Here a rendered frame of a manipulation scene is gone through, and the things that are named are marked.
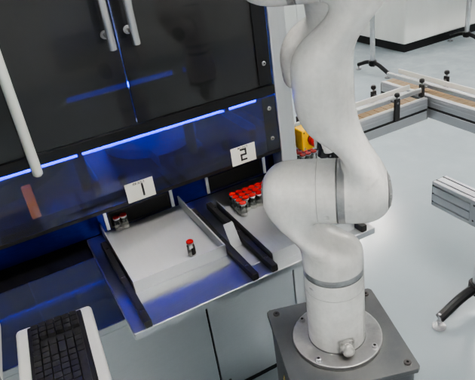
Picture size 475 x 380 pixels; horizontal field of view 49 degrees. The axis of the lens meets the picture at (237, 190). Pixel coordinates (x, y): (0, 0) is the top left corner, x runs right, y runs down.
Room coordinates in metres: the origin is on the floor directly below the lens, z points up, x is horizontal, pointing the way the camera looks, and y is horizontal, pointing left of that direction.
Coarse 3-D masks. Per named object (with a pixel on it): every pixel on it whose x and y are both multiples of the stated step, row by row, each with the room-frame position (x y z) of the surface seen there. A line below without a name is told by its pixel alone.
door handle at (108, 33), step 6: (102, 0) 1.30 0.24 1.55; (102, 6) 1.30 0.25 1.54; (102, 12) 1.30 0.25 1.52; (108, 12) 1.30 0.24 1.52; (102, 18) 1.30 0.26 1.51; (108, 18) 1.30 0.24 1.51; (108, 24) 1.30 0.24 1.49; (108, 30) 1.30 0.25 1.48; (102, 36) 1.35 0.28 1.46; (108, 36) 1.30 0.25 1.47; (114, 36) 1.31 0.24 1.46; (108, 42) 1.30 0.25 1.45; (114, 42) 1.30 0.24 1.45; (114, 48) 1.30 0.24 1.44
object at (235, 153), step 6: (246, 144) 1.49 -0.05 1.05; (252, 144) 1.50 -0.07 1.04; (234, 150) 1.47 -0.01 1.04; (252, 150) 1.50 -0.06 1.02; (234, 156) 1.47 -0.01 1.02; (240, 156) 1.48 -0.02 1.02; (246, 156) 1.49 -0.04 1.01; (252, 156) 1.50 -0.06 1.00; (234, 162) 1.47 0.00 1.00; (240, 162) 1.48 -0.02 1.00
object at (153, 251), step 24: (168, 216) 1.41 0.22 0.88; (192, 216) 1.37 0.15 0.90; (120, 240) 1.32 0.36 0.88; (144, 240) 1.30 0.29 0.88; (168, 240) 1.28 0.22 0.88; (216, 240) 1.21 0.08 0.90; (120, 264) 1.18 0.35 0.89; (144, 264) 1.18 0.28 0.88; (168, 264) 1.16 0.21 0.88; (192, 264) 1.12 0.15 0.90; (144, 288) 1.07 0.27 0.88
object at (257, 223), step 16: (224, 208) 1.35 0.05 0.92; (256, 208) 1.38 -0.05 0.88; (240, 224) 1.26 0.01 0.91; (256, 224) 1.29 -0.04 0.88; (272, 224) 1.28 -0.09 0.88; (336, 224) 1.23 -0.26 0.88; (352, 224) 1.19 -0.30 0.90; (256, 240) 1.17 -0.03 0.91; (272, 240) 1.20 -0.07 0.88; (288, 240) 1.19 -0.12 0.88; (272, 256) 1.09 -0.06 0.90; (288, 256) 1.11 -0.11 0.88
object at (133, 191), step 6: (144, 180) 1.36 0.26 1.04; (150, 180) 1.36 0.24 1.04; (126, 186) 1.33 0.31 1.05; (132, 186) 1.34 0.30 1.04; (138, 186) 1.35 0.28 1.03; (144, 186) 1.35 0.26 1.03; (150, 186) 1.36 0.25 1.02; (126, 192) 1.33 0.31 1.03; (132, 192) 1.34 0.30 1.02; (138, 192) 1.35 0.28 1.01; (150, 192) 1.36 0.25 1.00; (132, 198) 1.34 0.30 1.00; (138, 198) 1.34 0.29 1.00
